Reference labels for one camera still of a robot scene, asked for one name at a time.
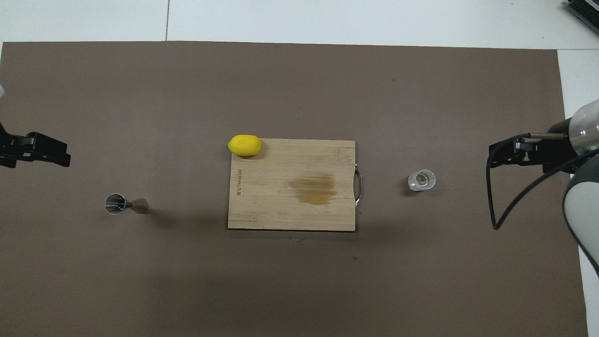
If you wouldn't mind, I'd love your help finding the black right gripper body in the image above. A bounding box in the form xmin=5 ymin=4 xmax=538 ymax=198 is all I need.
xmin=537 ymin=119 xmax=577 ymax=175

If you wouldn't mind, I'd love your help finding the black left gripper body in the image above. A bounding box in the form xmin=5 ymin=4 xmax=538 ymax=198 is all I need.
xmin=0 ymin=123 xmax=29 ymax=161

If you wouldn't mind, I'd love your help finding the metal double jigger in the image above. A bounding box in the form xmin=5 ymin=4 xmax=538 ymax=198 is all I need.
xmin=105 ymin=193 xmax=149 ymax=215

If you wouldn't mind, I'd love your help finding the small clear glass cup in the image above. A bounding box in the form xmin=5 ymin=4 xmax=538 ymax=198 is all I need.
xmin=407 ymin=169 xmax=436 ymax=192

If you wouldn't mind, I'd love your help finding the brown table mat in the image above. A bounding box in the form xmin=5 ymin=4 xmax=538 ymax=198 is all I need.
xmin=0 ymin=41 xmax=589 ymax=337

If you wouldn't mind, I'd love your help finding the grey ribbed device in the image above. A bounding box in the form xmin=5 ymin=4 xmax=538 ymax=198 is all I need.
xmin=564 ymin=0 xmax=599 ymax=34

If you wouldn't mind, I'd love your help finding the yellow lemon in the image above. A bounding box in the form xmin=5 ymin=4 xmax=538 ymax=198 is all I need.
xmin=227 ymin=134 xmax=263 ymax=157

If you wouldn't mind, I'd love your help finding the wooden cutting board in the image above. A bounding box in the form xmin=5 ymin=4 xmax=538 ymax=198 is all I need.
xmin=227 ymin=139 xmax=363 ymax=232

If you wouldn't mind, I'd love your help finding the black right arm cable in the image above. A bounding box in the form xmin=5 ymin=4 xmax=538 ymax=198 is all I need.
xmin=486 ymin=133 xmax=599 ymax=230

